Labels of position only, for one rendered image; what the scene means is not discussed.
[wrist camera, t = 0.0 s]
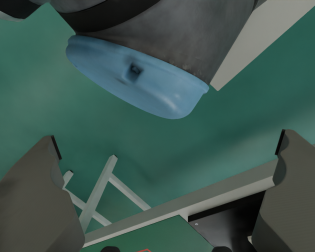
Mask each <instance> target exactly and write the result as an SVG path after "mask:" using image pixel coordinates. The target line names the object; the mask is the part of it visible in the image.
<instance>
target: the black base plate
mask: <svg viewBox="0 0 315 252"><path fill-rule="evenodd" d="M265 192H266V190H264V191H261V192H258V193H255V194H252V195H249V196H246V197H243V198H240V199H237V200H234V201H231V202H228V203H225V204H222V205H219V206H216V207H213V208H210V209H207V210H204V211H201V212H198V213H195V214H193V215H190V216H188V223H189V224H190V225H191V226H192V227H193V228H194V229H196V230H197V231H198V232H199V233H200V234H201V235H202V236H203V237H204V238H205V239H206V240H207V241H208V242H210V243H211V244H212V245H213V246H214V247H222V246H225V247H228V248H230V249H231V250H232V252H257V251H256V249H255V248H254V246H253V245H252V244H251V243H250V242H249V240H248V237H249V236H252V234H253V230H254V227H255V224H256V221H257V217H258V214H259V211H260V208H261V205H262V201H263V198H264V195H265Z"/></svg>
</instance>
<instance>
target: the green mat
mask: <svg viewBox="0 0 315 252"><path fill-rule="evenodd" d="M107 246H111V247H118V248H119V250H120V252H138V251H142V250H145V249H148V250H150V251H151V252H212V250H213V248H214V246H212V245H211V244H210V243H209V242H208V241H207V240H206V239H205V238H204V237H203V236H202V235H201V234H200V233H198V232H197V231H196V230H195V229H194V228H193V227H192V226H191V225H190V224H189V223H188V222H187V221H185V220H184V219H183V218H182V217H181V216H180V215H176V216H173V217H170V218H167V219H164V220H161V221H158V222H156V223H153V224H150V225H147V226H144V227H141V228H138V229H135V230H133V231H130V232H127V233H124V234H121V235H118V236H115V237H113V238H110V239H107V240H104V241H101V242H98V243H95V244H92V245H90V246H87V247H84V248H82V249H81V250H80V252H101V250H102V249H103V248H104V247H107Z"/></svg>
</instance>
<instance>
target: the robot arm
mask: <svg viewBox="0 0 315 252"><path fill-rule="evenodd" d="M266 1H267V0H0V19H2V20H7V21H13V22H21V21H23V20H25V19H26V18H27V17H29V16H30V15H31V14H32V13H33V12H34V11H36V10H37V9H38V8H39V7H40V6H42V5H44V4H45V3H50V4H51V6H52V7H53V8H54V9H55V10H56V11H57V12H58V13H59V15H60V16H61V17H62V18H63V19H64V20H65V21H66V22H67V23H68V25H69V26H70V27H71V28H72V29H73V30H74V32H75V35H72V36H71V37H70V38H69V39H68V41H67V42H68V46H67V47H66V50H65V53H66V56H67V58H68V60H69V61H70V62H71V63H72V64H73V66H74V67H75V68H77V69H78V70H79V71H80V72H81V73H82V74H84V75H85V76H86V77H88V78H89V79H90V80H92V81H93V82H94V83H96V84H97V85H99V86H100V87H102V88H103V89H105V90H107V91H108V92H110V93H111V94H113V95H115V96H117V97H118V98H120V99H122V100H124V101H125V102H127V103H129V104H131V105H133V106H135V107H137V108H139V109H141V110H144V111H146V112H148V113H151V114H153V115H156V116H159V117H162V118H166V119H181V118H184V117H186V116H187V115H189V114H190V113H191V111H192V110H193V109H194V107H195V106H196V104H197V103H198V101H199V100H200V98H201V97H202V95H203V94H206V93H207V92H208V90H209V84H210V82H211V81H212V79H213V77H214V76H215V74H216V72H217V71H218V69H219V67H220V66H221V64H222V62H223V61H224V59H225V57H226V56H227V54H228V52H229V51H230V49H231V47H232V46H233V44H234V42H235V41H236V39H237V37H238V36H239V34H240V32H241V31H242V29H243V27H244V26H245V24H246V22H247V20H248V19H249V17H250V15H251V14H252V12H253V11H254V10H255V9H257V8H258V7H259V6H260V5H262V4H263V3H264V2H266ZM275 155H277V157H278V162H277V165H276V168H275V171H274V174H273V178H272V181H273V183H274V185H275V186H273V187H270V188H268V189H267V190H266V191H265V194H264V197H263V200H262V203H261V207H260V210H259V213H258V216H257V220H256V223H255V226H254V229H253V233H252V236H251V242H252V245H253V247H254V248H255V249H256V251H257V252H315V147H314V146H313V145H311V144H310V143H309V142H308V141H307V140H305V139H304V138H303V137H302V136H301V135H299V134H298V133H297V132H296V131H294V130H292V129H282V131H281V134H280V138H279V141H278V144H277V148H276V151H275ZM61 159H62V157H61V154H60V151H59V148H58V145H57V143H56V140H55V137H54V135H51V136H49V135H47V136H44V137H43V138H41V139H40V140H39V141H38V142H37V143H36V144H35V145H34V146H33V147H32V148H31V149H30V150H29V151H28V152H27V153H26V154H24V155H23V156H22V157H21V158H20V159H19V160H18V161H17V162H16V163H15V164H14V165H13V166H12V167H11V168H10V169H9V170H8V172H7V173H6V174H5V175H4V177H3V178H2V179H1V180H0V252H80V250H81V249H82V248H83V246H84V244H85V235H84V232H83V229H82V226H81V223H80V220H79V217H78V215H77V212H76V210H75V207H74V204H73V202H72V199H71V196H70V194H69V193H68V192H67V191H66V190H63V186H64V184H65V181H64V178H63V176H62V173H61V170H60V168H59V165H58V164H59V162H60V160H61Z"/></svg>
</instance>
